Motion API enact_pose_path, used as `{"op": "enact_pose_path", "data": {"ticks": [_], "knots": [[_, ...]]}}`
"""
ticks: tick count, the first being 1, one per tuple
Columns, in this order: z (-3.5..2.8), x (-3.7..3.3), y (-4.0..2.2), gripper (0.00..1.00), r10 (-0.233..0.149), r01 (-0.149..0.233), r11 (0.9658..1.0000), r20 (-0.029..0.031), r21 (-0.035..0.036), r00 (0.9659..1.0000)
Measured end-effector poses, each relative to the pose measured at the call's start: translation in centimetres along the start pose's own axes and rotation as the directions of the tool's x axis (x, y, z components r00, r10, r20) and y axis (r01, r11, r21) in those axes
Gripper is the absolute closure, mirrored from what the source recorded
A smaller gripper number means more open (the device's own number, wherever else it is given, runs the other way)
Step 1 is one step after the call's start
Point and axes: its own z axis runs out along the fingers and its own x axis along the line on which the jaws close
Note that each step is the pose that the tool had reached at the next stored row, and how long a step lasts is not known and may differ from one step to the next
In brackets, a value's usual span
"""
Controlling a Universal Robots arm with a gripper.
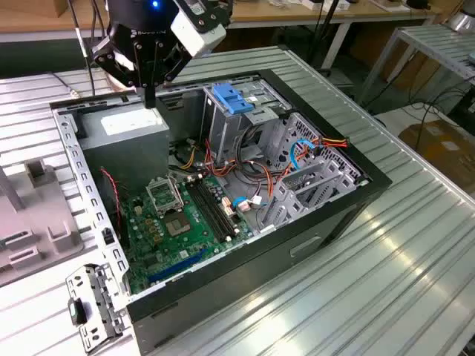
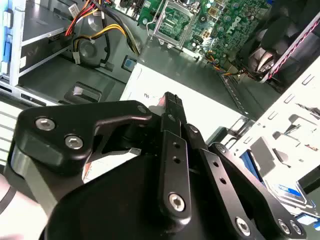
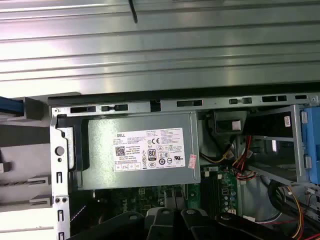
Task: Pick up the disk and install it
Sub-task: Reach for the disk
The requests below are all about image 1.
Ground large labelled cardboard box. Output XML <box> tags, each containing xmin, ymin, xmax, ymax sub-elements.
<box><xmin>399</xmin><ymin>119</ymin><xmax>475</xmax><ymax>203</ymax></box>

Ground grey parts rack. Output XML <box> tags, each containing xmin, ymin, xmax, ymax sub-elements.
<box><xmin>0</xmin><ymin>158</ymin><xmax>98</xmax><ymax>287</ymax></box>

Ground CPU socket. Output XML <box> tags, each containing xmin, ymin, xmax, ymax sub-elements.
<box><xmin>163</xmin><ymin>211</ymin><xmax>194</xmax><ymax>238</ymax></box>

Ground black RAM slot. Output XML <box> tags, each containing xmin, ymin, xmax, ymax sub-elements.
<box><xmin>196</xmin><ymin>176</ymin><xmax>242</xmax><ymax>238</ymax></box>
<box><xmin>185</xmin><ymin>177</ymin><xmax>233</xmax><ymax>244</ymax></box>

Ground grey optical drive cage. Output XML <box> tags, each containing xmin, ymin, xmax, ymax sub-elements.
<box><xmin>202</xmin><ymin>79</ymin><xmax>294</xmax><ymax>168</ymax></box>

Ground silver metal cylinder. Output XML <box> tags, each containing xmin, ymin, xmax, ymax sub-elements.
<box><xmin>443</xmin><ymin>7</ymin><xmax>475</xmax><ymax>33</ymax></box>

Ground blue plastic drive latch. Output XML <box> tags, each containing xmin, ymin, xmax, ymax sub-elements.
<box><xmin>212</xmin><ymin>84</ymin><xmax>254</xmax><ymax>116</ymax></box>

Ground long wooden desk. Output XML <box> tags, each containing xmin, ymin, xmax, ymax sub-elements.
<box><xmin>0</xmin><ymin>0</ymin><xmax>442</xmax><ymax>44</ymax></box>

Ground black open PC case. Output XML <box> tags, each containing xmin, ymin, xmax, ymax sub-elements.
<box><xmin>49</xmin><ymin>68</ymin><xmax>393</xmax><ymax>355</ymax></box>

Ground white connector with blue wire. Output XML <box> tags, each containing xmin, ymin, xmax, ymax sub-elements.
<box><xmin>232</xmin><ymin>196</ymin><xmax>266</xmax><ymax>214</ymax></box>

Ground green RAM stick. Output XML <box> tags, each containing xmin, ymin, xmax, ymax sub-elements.
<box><xmin>0</xmin><ymin>233</ymin><xmax>29</xmax><ymax>253</ymax></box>

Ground green motherboard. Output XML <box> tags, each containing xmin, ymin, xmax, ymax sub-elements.
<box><xmin>120</xmin><ymin>174</ymin><xmax>255</xmax><ymax>294</ymax></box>

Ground blue expansion slot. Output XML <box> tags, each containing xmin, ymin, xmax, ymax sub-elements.
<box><xmin>147</xmin><ymin>247</ymin><xmax>209</xmax><ymax>286</ymax></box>

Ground metal expansion bracket retainer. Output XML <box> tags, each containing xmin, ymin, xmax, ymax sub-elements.
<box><xmin>65</xmin><ymin>262</ymin><xmax>133</xmax><ymax>353</ymax></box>

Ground grey power supply unit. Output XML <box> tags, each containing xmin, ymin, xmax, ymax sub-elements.
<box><xmin>76</xmin><ymin>100</ymin><xmax>171</xmax><ymax>190</ymax></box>

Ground grey metal disk bay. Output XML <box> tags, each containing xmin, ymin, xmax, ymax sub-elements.
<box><xmin>259</xmin><ymin>113</ymin><xmax>372</xmax><ymax>234</ymax></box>

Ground blue data wire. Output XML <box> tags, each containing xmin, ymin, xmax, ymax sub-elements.
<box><xmin>289</xmin><ymin>137</ymin><xmax>316</xmax><ymax>174</ymax></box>

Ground black plastic latch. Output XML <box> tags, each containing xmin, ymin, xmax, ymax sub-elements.
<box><xmin>67</xmin><ymin>298</ymin><xmax>88</xmax><ymax>327</ymax></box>

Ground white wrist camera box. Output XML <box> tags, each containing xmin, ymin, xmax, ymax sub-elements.
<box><xmin>170</xmin><ymin>7</ymin><xmax>227</xmax><ymax>59</ymax></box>

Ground orange black wire bundle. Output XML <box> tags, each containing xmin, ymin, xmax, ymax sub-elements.
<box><xmin>203</xmin><ymin>139</ymin><xmax>283</xmax><ymax>208</ymax></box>

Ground black tripod stand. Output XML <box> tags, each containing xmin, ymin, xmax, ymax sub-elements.
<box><xmin>307</xmin><ymin>0</ymin><xmax>341</xmax><ymax>77</ymax></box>

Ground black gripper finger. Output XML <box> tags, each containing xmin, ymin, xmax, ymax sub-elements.
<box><xmin>149</xmin><ymin>39</ymin><xmax>194</xmax><ymax>109</ymax></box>
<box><xmin>91</xmin><ymin>35</ymin><xmax>151</xmax><ymax>109</ymax></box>

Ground black case fan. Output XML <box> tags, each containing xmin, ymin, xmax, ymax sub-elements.
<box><xmin>99</xmin><ymin>168</ymin><xmax>131</xmax><ymax>249</ymax></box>

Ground brown boxes under table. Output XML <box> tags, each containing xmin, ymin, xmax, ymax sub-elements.
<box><xmin>348</xmin><ymin>25</ymin><xmax>442</xmax><ymax>93</ymax></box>

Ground red yellow power wire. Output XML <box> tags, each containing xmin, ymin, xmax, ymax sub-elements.
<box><xmin>313</xmin><ymin>135</ymin><xmax>353</xmax><ymax>150</ymax></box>

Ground metal socket cover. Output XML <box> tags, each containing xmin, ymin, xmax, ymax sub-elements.
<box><xmin>145</xmin><ymin>177</ymin><xmax>186</xmax><ymax>218</ymax></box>

